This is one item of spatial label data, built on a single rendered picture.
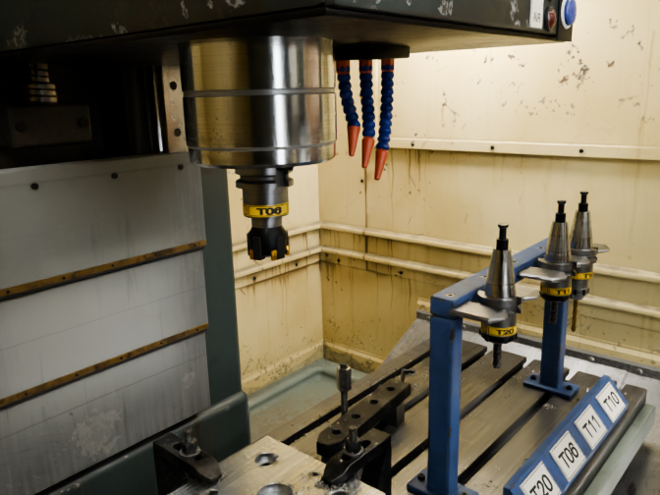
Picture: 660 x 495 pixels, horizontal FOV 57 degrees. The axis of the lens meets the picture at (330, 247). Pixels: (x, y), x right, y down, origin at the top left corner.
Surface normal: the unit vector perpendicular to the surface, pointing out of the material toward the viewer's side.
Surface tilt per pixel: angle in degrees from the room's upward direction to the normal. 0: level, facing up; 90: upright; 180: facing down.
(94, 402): 91
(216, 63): 90
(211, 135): 90
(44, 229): 90
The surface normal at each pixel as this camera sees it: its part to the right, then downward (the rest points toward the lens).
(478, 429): -0.03, -0.97
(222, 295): 0.76, 0.15
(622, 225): -0.65, 0.21
